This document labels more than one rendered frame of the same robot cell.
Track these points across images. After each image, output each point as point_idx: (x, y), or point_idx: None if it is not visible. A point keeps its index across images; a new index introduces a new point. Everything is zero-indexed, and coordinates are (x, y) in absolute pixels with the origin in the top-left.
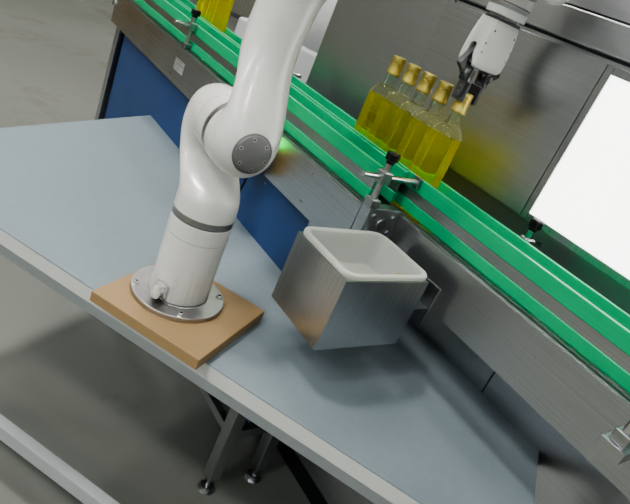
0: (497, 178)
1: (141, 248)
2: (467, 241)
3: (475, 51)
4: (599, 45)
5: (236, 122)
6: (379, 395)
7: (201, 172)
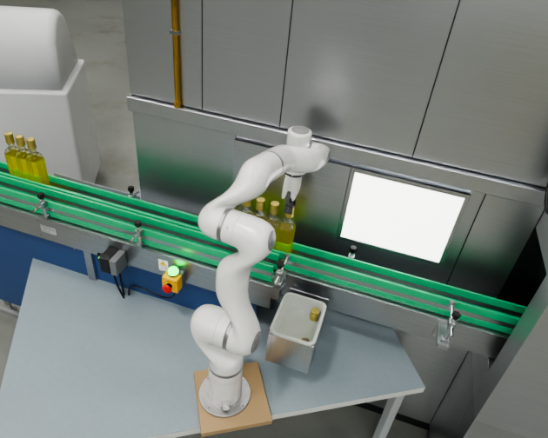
0: (315, 224)
1: (174, 379)
2: (330, 275)
3: (291, 195)
4: (342, 158)
5: (247, 340)
6: (327, 355)
7: (221, 353)
